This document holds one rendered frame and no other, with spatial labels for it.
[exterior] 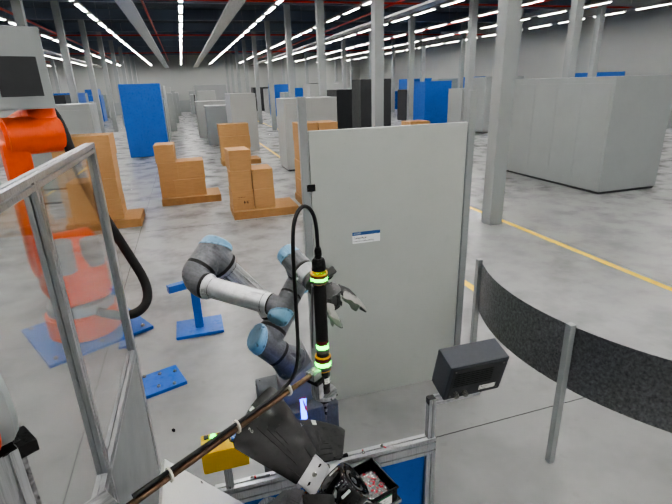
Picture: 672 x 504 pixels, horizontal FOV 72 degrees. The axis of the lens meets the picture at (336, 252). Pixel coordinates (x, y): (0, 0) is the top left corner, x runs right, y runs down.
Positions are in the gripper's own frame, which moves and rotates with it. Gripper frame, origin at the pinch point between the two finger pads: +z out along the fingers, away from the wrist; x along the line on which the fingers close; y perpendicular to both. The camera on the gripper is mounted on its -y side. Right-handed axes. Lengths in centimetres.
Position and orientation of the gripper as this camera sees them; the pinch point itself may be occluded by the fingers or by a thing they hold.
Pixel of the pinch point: (352, 316)
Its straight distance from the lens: 138.3
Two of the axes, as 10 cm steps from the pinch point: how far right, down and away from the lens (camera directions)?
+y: -0.3, 6.8, 7.3
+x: -7.8, 4.4, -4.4
